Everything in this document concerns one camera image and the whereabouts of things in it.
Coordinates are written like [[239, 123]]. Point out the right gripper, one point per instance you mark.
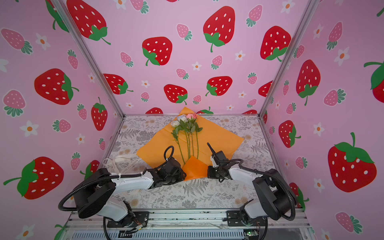
[[209, 174]]

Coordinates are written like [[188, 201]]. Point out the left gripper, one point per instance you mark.
[[182, 175]]

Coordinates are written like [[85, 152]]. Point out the orange wrapping paper sheet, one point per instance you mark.
[[219, 138]]

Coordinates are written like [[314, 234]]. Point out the cream fake rose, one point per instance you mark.
[[184, 127]]

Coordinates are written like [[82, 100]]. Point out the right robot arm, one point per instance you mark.
[[275, 198]]

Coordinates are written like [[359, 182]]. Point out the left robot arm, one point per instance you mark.
[[94, 196]]

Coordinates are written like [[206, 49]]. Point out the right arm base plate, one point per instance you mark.
[[240, 219]]

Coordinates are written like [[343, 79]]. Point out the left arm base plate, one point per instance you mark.
[[132, 220]]

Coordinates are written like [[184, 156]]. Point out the aluminium front rail frame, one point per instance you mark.
[[190, 224]]

